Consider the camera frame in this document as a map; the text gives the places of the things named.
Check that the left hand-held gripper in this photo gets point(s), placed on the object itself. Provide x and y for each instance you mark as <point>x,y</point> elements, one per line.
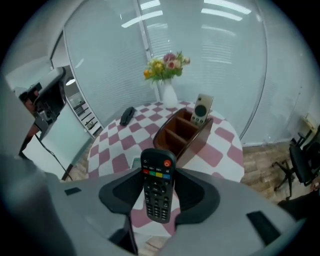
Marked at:
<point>47,116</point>

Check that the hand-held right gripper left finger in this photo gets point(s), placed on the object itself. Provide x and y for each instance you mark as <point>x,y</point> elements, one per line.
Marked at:
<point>100,200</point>

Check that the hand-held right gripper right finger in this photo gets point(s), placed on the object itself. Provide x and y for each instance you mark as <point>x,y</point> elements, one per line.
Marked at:
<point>225,212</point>

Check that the white remote control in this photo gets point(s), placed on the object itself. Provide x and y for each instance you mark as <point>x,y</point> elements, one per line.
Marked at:
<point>137,163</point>

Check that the dark brown organizer box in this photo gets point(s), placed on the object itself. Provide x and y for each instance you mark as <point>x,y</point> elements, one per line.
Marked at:
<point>185,135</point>

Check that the black remote control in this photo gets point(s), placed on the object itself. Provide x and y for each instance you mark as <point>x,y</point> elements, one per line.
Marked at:
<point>127,116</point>

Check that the round pendant lamp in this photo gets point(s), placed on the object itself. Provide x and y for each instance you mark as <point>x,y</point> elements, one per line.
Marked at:
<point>70,81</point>

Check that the white drawer cabinet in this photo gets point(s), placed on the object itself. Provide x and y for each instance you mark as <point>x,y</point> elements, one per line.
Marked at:
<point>85,115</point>

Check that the round checkered table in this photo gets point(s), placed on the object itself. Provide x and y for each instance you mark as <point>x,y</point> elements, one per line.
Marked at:
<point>220,150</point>

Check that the black office chair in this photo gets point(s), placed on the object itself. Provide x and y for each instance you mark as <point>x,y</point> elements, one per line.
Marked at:
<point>303,160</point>

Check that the colourful flower bouquet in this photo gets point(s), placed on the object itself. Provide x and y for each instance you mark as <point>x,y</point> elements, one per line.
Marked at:
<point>166,66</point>

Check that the white vase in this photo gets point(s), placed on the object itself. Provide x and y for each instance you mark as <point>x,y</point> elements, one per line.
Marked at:
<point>170,96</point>

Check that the light wooden side table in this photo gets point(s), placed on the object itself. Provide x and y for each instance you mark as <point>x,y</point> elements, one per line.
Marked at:
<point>310,122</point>

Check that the white slatted window blinds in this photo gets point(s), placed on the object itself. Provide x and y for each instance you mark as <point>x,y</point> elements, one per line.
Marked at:
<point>200,50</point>

